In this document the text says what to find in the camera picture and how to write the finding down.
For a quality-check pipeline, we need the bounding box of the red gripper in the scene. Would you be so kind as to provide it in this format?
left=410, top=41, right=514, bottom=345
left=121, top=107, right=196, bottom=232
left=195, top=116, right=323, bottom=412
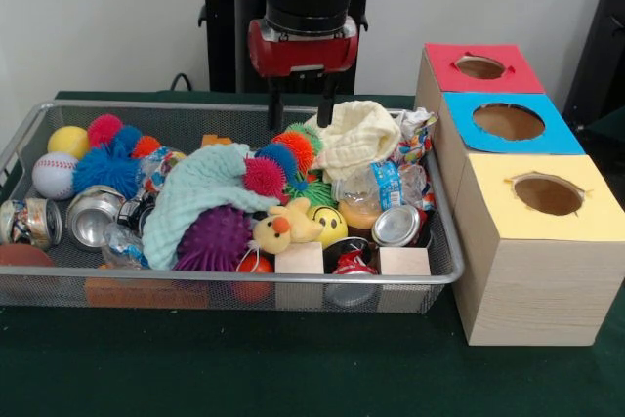
left=247, top=19, right=360, bottom=131

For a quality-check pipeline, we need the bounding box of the multicolour puffer caterpillar toy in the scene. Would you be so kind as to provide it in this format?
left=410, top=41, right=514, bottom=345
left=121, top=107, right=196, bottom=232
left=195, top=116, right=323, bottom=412
left=242, top=126, right=326, bottom=204

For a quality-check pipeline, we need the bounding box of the yellow plush duck toy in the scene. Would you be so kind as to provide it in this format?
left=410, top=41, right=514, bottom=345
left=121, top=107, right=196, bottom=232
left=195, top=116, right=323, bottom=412
left=252, top=196, right=324, bottom=256

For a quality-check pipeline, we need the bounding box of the mint green cloth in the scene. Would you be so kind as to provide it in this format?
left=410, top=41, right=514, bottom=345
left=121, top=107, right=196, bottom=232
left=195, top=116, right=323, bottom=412
left=141, top=143, right=282, bottom=271

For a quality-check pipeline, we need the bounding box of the metal mesh bin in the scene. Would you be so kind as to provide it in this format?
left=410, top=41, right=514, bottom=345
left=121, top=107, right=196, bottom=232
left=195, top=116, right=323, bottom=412
left=0, top=100, right=465, bottom=314

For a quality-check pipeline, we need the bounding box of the cream yellow cloth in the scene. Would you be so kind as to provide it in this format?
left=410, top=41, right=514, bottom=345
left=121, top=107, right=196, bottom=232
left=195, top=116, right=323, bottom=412
left=303, top=100, right=402, bottom=183

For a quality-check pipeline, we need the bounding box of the green spiky ball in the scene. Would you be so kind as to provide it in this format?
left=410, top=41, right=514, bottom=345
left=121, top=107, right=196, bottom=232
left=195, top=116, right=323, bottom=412
left=282, top=177, right=338, bottom=208

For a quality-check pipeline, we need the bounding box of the yellow smiley ball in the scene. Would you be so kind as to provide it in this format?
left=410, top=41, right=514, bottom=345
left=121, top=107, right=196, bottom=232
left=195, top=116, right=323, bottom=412
left=307, top=205, right=350, bottom=248

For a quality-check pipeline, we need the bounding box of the plain wooden cube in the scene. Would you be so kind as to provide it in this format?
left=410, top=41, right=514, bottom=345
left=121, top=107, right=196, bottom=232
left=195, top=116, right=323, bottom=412
left=274, top=242, right=326, bottom=311
left=378, top=246, right=432, bottom=313

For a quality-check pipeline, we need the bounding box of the purple spiky ball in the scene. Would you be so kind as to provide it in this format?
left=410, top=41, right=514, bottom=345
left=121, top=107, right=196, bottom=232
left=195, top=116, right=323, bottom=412
left=173, top=205, right=255, bottom=272

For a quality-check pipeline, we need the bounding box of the blue puffer ball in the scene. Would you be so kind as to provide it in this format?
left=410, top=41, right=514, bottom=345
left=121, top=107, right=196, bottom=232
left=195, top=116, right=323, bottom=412
left=72, top=141, right=143, bottom=198

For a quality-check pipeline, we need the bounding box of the white baseball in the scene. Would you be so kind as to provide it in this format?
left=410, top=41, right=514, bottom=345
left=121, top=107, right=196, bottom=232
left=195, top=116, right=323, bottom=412
left=31, top=151, right=80, bottom=201

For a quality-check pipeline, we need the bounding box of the dark green table cloth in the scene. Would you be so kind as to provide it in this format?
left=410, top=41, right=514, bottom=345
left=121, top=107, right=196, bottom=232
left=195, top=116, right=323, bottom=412
left=0, top=90, right=625, bottom=417

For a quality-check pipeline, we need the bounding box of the black upright panel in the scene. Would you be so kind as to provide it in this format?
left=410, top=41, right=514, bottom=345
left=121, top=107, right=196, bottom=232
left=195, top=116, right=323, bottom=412
left=561, top=0, right=625, bottom=120

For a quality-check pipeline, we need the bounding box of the green cloth side table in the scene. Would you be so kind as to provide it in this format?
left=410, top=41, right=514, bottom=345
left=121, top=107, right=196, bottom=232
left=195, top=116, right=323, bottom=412
left=583, top=106, right=625, bottom=154

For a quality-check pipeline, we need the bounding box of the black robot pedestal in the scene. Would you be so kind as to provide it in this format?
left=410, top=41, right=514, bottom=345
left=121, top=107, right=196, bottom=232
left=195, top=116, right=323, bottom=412
left=187, top=0, right=395, bottom=95

